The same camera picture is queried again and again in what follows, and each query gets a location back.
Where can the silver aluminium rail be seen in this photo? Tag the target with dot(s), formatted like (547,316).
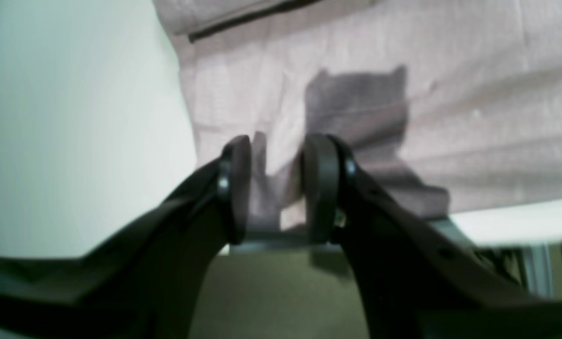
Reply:
(534,262)

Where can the mauve T-shirt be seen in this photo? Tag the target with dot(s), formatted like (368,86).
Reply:
(449,105)

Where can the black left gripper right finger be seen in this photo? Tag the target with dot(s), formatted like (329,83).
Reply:
(414,283)

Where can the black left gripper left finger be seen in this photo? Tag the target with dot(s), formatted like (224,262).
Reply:
(143,281)

